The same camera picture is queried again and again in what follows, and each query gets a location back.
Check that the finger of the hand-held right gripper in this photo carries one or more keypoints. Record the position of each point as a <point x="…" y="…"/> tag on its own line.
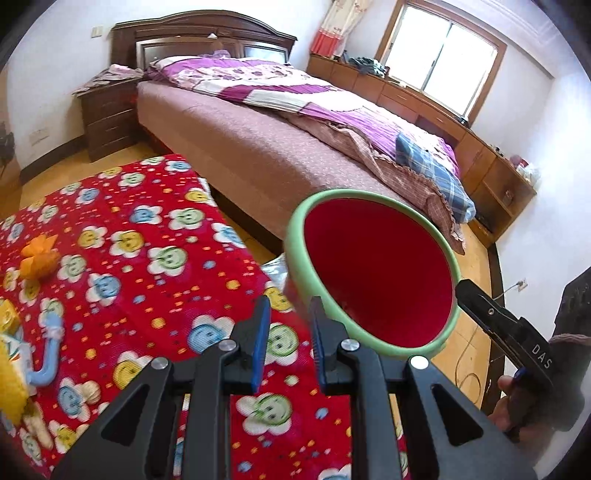
<point x="480" y="304"/>

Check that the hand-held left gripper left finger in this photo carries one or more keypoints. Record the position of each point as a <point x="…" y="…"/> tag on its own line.
<point x="261" y="341"/>

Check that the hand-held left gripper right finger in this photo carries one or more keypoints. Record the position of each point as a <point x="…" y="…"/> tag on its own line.
<point x="318" y="355"/>

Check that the red bucket with green rim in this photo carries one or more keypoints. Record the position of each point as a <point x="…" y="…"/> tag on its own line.
<point x="378" y="267"/>

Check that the knotted orange foam net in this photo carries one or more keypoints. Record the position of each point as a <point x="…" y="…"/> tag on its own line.
<point x="41" y="263"/>

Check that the person's right forearm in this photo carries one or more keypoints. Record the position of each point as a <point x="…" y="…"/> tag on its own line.
<point x="568" y="374"/>

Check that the person's right hand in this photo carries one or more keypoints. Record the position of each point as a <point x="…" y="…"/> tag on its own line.
<point x="502" y="406"/>

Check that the person's dark jacket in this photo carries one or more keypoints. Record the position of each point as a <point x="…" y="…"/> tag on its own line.
<point x="575" y="309"/>

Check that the silver crinkled foil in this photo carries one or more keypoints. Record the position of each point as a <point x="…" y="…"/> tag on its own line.
<point x="277" y="272"/>

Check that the red flower print tablecloth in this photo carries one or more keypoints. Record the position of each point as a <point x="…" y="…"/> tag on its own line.
<point x="152" y="295"/>

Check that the white plastic bag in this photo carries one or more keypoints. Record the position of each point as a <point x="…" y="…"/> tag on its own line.
<point x="528" y="174"/>

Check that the blue plaid pillow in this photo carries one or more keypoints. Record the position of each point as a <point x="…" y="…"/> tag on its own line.
<point x="429" y="166"/>

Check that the walnut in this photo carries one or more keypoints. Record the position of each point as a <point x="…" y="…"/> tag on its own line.
<point x="91" y="393"/>

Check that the bed with pink cover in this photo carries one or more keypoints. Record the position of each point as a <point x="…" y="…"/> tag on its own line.
<point x="240" y="138"/>

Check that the wooden window cabinet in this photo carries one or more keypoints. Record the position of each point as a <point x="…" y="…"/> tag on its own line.
<point x="415" y="99"/>

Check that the peanut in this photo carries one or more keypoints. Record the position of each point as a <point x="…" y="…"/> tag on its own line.
<point x="39" y="429"/>

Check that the small printed cardboard box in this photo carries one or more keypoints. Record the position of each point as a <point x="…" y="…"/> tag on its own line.
<point x="14" y="350"/>

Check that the yellow foam net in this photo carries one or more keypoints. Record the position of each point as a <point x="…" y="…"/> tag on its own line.
<point x="11" y="392"/>

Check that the window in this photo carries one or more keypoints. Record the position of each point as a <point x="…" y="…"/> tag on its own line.
<point x="438" y="50"/>

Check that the purple patterned quilt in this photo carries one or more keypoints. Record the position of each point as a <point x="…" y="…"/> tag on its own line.
<point x="258" y="78"/>

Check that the grey-blue clothes heap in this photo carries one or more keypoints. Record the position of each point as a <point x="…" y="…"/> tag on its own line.
<point x="369" y="65"/>

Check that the dark wooden nightstand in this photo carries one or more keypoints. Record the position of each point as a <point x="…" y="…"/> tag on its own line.
<point x="108" y="120"/>

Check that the pile of pink clothes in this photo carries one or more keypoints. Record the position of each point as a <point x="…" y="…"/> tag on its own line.
<point x="111" y="76"/>

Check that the red and white curtain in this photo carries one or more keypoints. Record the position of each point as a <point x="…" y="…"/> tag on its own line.
<point x="334" y="32"/>

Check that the dark wooden headboard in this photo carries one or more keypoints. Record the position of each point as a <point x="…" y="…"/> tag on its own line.
<point x="203" y="25"/>

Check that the black hanging bag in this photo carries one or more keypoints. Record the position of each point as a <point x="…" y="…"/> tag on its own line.
<point x="5" y="145"/>

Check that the white wall socket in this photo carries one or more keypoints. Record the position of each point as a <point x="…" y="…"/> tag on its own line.
<point x="521" y="285"/>

